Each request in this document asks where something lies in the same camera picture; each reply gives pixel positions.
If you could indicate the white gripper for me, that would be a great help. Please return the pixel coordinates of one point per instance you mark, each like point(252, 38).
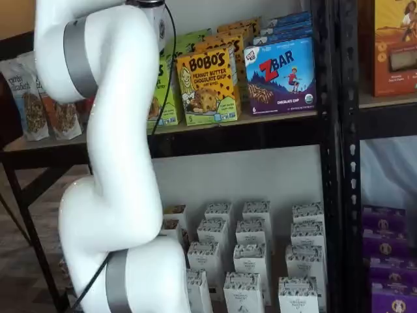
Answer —
point(159, 29)

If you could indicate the green Bobo's apple pie box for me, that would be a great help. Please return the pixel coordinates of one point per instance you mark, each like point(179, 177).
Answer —
point(195, 39)
point(176, 111)

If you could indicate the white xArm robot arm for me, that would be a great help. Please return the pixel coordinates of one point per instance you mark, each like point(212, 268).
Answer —
point(120, 130)

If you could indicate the orange Bobo's peanut butter box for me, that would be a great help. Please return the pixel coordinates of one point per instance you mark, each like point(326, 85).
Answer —
point(224, 44)
point(241, 22)
point(241, 32)
point(211, 98)

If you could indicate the blue ZBar box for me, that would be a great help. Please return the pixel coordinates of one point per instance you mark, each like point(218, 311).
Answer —
point(290, 18)
point(286, 28)
point(277, 38)
point(280, 78)

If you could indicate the small yellow label box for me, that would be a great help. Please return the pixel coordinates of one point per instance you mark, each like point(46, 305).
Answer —
point(174, 210)
point(171, 226)

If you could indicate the white organic pantry box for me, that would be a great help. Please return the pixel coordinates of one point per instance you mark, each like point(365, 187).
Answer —
point(211, 233)
point(304, 262)
point(218, 212)
point(249, 261)
point(242, 293)
point(250, 233)
point(307, 213)
point(203, 257)
point(298, 296)
point(306, 234)
point(200, 293)
point(256, 212)

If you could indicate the large orange snack box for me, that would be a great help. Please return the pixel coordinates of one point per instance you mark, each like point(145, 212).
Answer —
point(394, 49)

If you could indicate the purple snack box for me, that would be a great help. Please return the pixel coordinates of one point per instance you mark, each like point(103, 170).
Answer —
point(384, 244)
point(394, 301)
point(384, 216)
point(391, 270)

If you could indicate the red label granola bag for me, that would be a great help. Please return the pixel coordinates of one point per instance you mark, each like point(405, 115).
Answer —
point(83, 111)

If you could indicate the orange label granola bag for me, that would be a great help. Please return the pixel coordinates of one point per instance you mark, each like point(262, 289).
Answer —
point(62, 120)

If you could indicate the blue label granola bag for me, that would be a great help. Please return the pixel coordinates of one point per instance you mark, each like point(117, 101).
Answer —
point(29, 111)
point(27, 65)

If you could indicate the black metal shelving rack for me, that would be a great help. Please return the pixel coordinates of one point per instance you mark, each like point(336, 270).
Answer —
point(352, 195)
point(330, 163)

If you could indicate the white plastic sheet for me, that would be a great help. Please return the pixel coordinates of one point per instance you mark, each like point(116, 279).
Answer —
point(387, 169)

